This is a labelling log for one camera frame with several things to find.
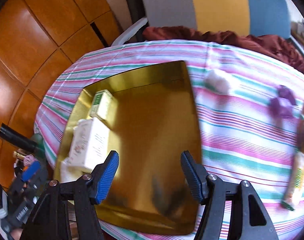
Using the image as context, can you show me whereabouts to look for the maroon blanket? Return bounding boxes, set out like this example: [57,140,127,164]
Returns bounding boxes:
[142,26,304,78]

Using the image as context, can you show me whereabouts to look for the white carton with red print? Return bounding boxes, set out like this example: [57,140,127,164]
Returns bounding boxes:
[67,117,111,172]

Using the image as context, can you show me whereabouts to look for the small green white box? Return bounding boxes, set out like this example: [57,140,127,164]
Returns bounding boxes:
[89,89,114,120]

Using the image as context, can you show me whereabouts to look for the striped tablecloth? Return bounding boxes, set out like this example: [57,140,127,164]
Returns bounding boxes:
[33,39,304,240]

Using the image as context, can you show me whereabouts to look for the purple foil wrapper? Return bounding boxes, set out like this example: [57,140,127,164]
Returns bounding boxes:
[270,85,297,118]

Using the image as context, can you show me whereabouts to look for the dark green container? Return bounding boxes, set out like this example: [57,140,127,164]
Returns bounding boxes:
[29,134,47,161]

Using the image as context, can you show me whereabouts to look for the black tube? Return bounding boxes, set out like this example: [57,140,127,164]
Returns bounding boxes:
[0,122,39,153]

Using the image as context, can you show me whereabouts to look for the grey yellow blue chair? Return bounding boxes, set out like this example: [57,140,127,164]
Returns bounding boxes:
[111,0,304,63]

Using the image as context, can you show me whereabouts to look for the white green snack packet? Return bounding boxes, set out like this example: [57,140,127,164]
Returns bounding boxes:
[282,152,304,212]

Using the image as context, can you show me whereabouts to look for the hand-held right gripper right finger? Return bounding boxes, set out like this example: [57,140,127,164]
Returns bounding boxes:
[180,151,280,240]

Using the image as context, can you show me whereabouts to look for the white plastic bag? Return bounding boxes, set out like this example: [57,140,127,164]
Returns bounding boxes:
[204,69,231,96]

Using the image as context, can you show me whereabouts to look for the gold metal tray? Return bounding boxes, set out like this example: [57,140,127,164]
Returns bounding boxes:
[53,60,202,236]

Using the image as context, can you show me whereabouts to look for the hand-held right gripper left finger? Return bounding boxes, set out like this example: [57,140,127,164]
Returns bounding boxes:
[21,151,120,240]

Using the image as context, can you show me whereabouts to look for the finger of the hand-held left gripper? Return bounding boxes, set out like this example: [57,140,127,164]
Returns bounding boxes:
[13,160,42,189]

